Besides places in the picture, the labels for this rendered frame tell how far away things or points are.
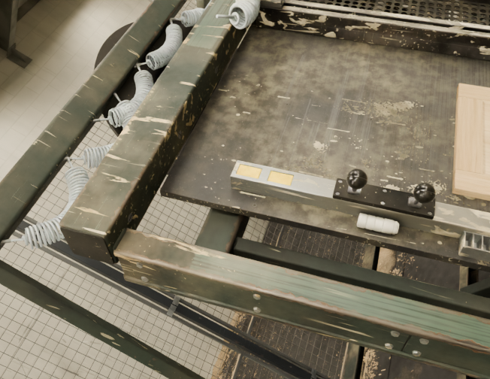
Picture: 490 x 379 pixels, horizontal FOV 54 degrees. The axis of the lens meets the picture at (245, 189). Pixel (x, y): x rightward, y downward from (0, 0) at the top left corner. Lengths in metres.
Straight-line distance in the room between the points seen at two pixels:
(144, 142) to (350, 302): 0.53
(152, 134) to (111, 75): 0.76
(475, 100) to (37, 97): 5.76
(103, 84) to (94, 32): 5.67
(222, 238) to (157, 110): 0.33
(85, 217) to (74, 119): 0.75
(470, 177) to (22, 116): 5.72
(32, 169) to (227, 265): 0.81
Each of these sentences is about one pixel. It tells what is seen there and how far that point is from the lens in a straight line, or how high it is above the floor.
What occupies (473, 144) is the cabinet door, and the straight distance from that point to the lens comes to 1.23.
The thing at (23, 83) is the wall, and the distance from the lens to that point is 6.67.
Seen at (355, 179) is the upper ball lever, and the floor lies 1.56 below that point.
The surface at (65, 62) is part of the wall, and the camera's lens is 6.97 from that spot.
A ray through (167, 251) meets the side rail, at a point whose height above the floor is 1.77.
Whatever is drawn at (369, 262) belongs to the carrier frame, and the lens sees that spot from 2.33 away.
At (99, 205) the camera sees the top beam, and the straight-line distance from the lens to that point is 0.95.
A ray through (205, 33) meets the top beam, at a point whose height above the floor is 1.93.
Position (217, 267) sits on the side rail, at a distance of 0.89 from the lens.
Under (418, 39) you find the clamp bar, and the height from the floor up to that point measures 1.42.
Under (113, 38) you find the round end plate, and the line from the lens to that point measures 2.01.
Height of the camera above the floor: 1.89
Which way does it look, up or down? 12 degrees down
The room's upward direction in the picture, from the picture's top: 59 degrees counter-clockwise
